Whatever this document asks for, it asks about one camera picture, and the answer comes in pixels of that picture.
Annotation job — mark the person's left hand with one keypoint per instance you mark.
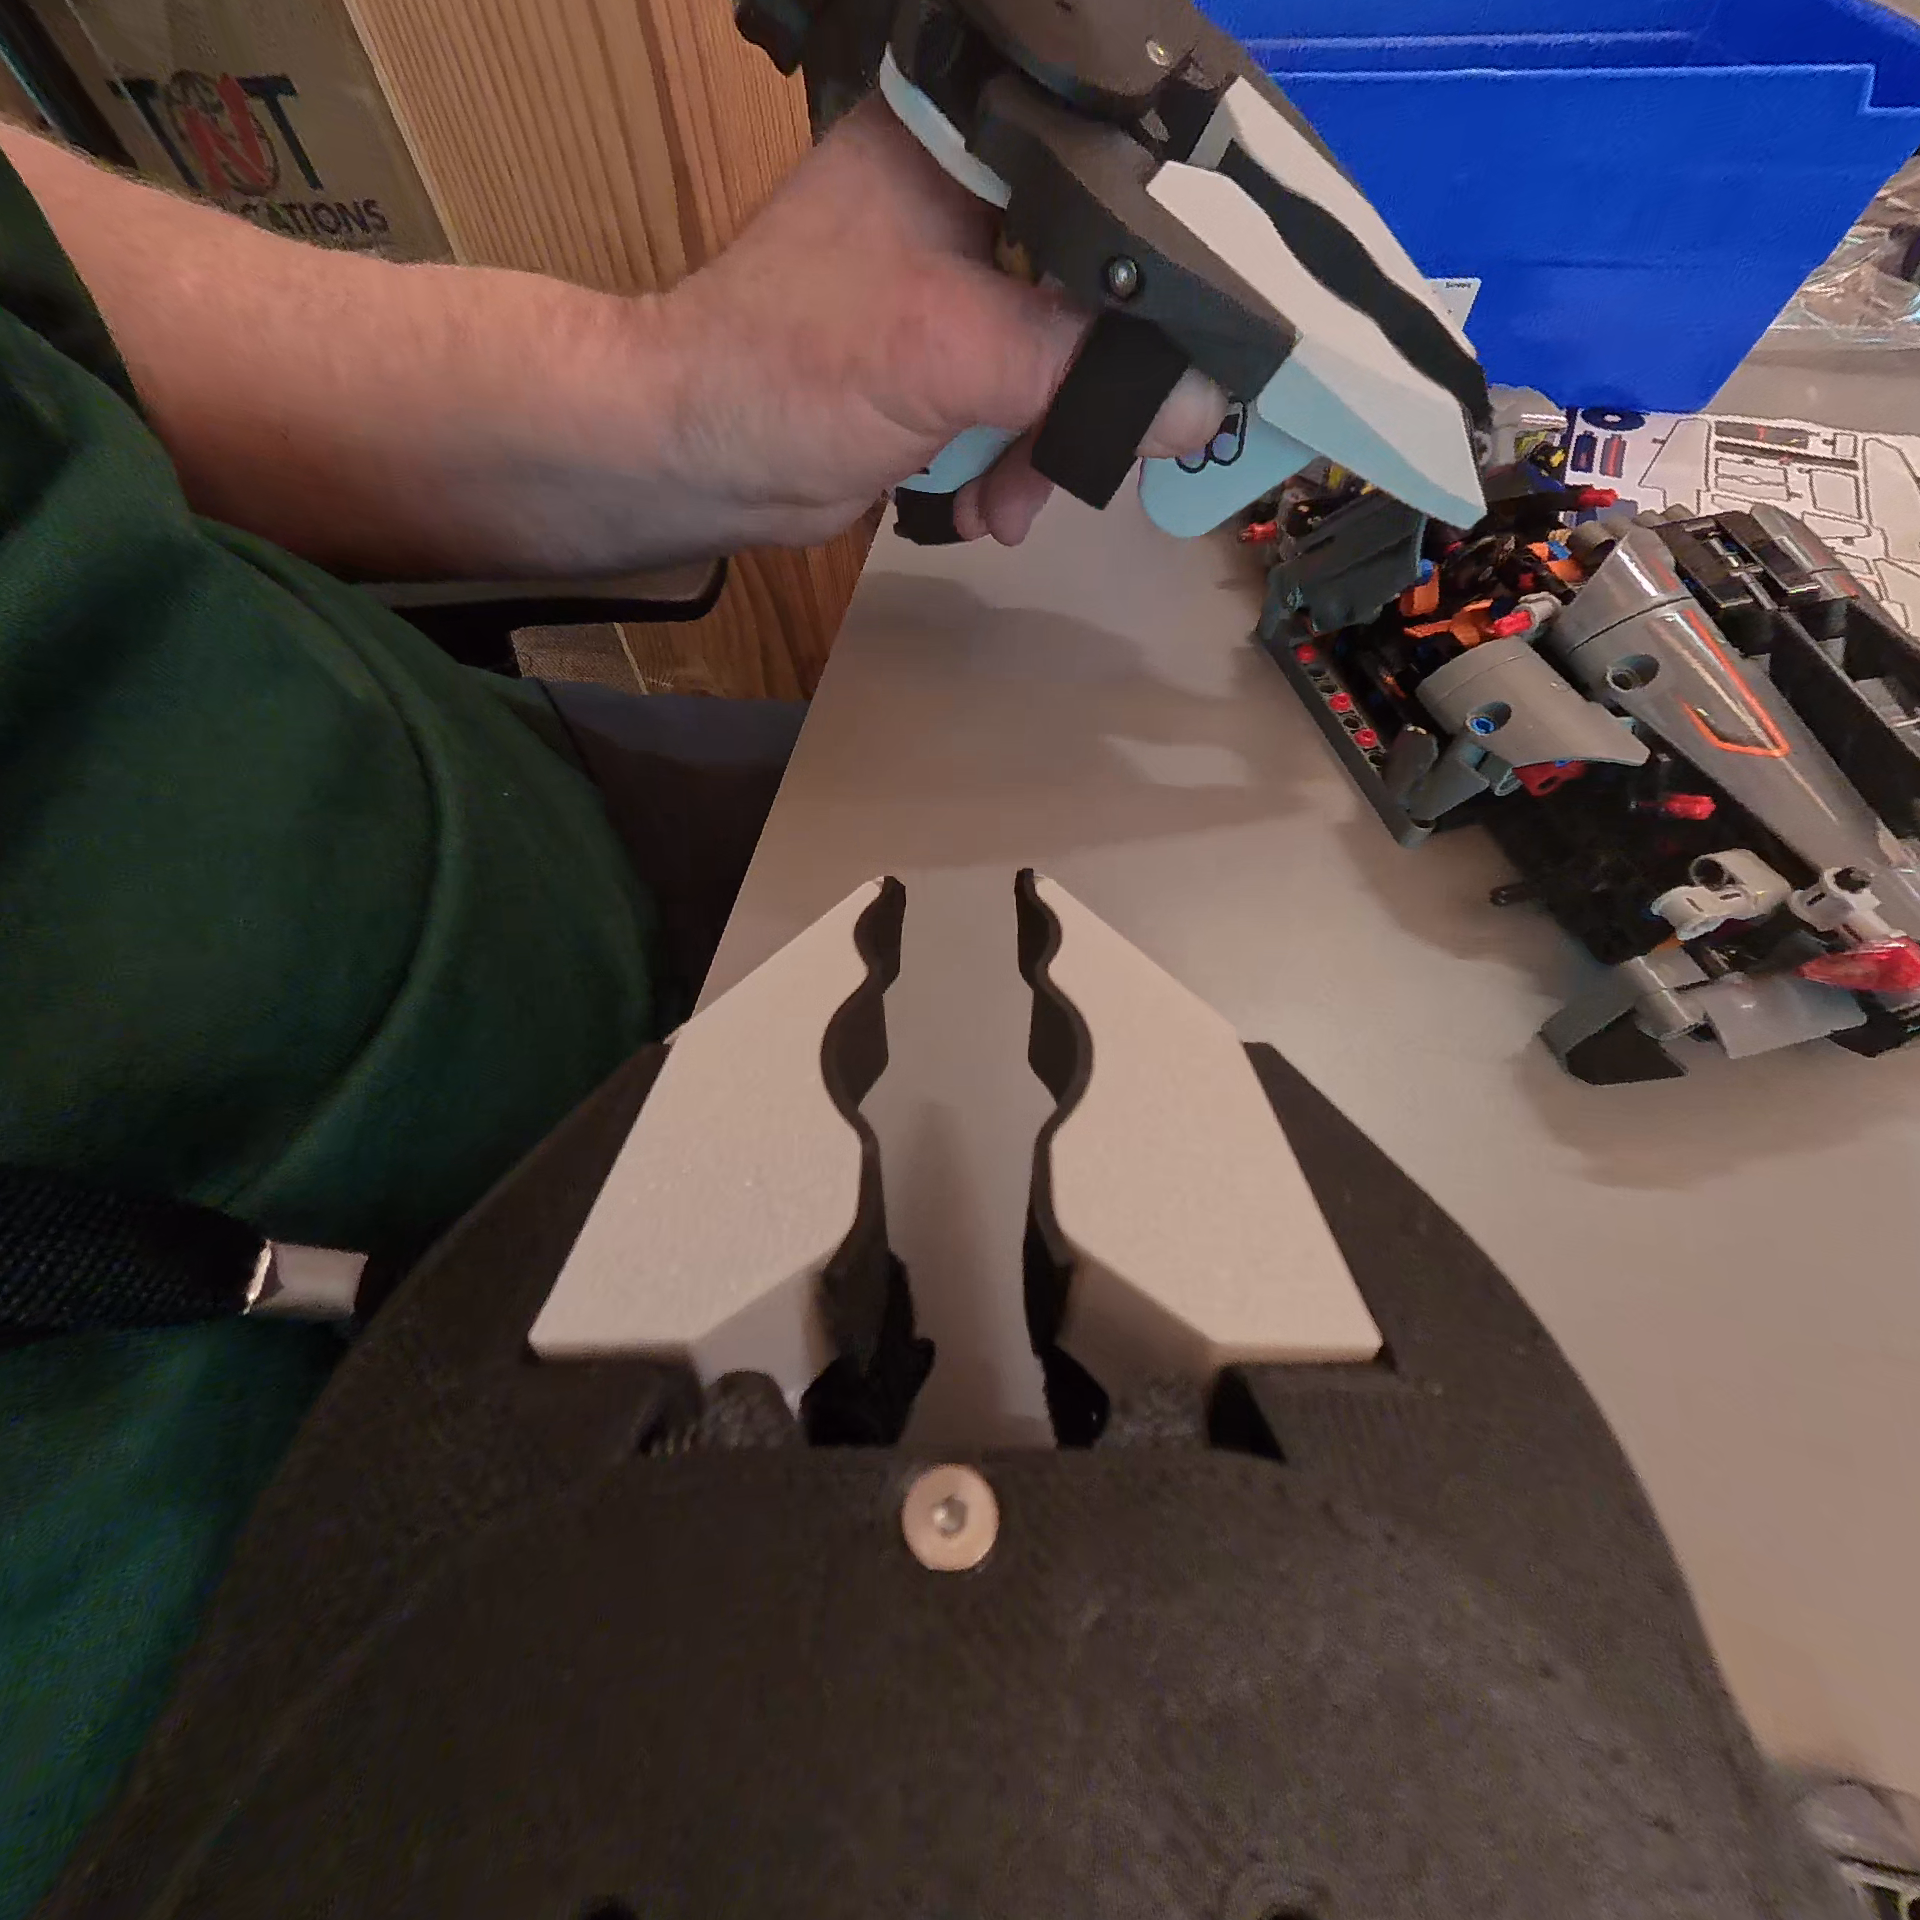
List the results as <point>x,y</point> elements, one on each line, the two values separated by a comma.
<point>843,351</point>

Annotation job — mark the grey black lego car model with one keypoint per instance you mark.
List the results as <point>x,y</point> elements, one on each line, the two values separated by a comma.
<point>1652,696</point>

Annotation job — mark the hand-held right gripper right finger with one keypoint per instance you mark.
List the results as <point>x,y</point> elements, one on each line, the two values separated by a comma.
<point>1218,1205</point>

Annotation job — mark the person's left forearm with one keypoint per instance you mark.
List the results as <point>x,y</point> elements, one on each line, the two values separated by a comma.
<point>381,392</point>

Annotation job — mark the clear plastic bag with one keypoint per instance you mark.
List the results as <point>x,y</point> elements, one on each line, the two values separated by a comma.
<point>1860,270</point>

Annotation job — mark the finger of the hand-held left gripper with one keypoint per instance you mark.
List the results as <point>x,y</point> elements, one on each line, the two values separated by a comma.
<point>1352,407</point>
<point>1324,180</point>

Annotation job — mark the grey lego door panel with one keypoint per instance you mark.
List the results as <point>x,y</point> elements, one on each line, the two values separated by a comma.
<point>1342,568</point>

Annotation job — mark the blue plastic bin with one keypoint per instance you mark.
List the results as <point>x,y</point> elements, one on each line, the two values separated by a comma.
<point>1580,195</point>

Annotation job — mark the wooden post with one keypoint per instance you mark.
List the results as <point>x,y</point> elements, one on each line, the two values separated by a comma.
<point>634,142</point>

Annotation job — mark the white sticker sheet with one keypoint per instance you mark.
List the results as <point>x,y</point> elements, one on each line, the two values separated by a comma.
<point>1801,484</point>

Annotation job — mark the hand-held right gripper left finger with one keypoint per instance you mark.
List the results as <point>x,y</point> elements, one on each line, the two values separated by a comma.
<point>706,1205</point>

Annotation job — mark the black chair armrest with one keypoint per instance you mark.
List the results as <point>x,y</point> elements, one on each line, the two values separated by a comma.
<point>605,587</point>

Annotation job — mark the brown printed cardboard box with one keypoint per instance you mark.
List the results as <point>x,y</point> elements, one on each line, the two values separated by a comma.
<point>242,142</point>

